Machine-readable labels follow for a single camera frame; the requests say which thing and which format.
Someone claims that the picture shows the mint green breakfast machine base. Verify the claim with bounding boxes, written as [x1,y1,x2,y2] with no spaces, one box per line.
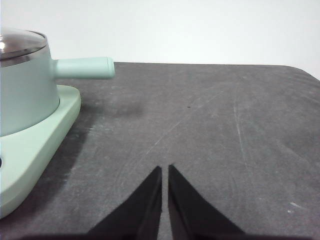
[0,84,82,220]

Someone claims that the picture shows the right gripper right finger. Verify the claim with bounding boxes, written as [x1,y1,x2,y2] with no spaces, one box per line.
[167,164,320,240]

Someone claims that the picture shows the glass lid with green knob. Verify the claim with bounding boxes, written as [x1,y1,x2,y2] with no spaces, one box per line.
[0,29,48,69]

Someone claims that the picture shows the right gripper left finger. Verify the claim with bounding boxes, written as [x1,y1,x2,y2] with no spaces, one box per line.
[26,165,163,240]

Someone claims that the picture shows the mint green steamer pot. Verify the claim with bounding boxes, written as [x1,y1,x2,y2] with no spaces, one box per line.
[0,44,116,138]

